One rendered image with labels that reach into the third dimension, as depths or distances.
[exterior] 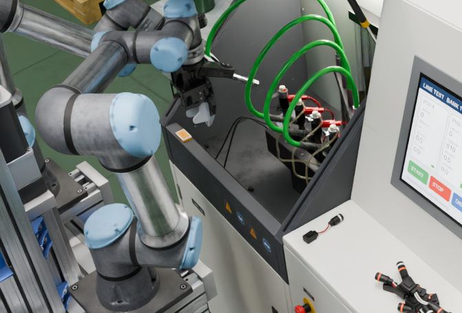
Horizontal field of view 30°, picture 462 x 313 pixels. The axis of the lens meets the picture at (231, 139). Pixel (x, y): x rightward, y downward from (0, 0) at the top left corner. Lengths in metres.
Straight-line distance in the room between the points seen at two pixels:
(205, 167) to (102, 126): 0.99
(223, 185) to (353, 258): 0.49
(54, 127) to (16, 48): 3.73
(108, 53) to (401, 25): 0.66
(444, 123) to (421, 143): 0.10
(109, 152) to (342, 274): 0.76
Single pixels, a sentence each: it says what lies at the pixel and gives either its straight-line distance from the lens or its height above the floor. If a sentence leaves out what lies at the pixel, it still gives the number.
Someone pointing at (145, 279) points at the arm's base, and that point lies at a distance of 2.03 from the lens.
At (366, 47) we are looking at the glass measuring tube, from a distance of 2.49.
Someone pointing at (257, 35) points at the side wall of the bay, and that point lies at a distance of 2.74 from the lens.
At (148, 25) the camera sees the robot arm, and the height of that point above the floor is 1.38.
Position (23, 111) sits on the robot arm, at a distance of 2.43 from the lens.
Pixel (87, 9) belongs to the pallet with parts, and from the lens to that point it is 5.30.
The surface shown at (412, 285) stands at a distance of 2.02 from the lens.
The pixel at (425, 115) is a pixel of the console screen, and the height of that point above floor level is 1.33.
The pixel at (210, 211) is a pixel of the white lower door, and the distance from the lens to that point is 2.67.
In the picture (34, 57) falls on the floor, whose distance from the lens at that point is 5.17.
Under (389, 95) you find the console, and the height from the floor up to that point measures 1.32.
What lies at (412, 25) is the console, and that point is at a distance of 1.98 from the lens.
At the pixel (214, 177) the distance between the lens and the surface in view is 2.48.
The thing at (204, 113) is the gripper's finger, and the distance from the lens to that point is 2.16.
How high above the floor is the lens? 2.54
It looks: 38 degrees down
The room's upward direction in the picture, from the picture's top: 10 degrees counter-clockwise
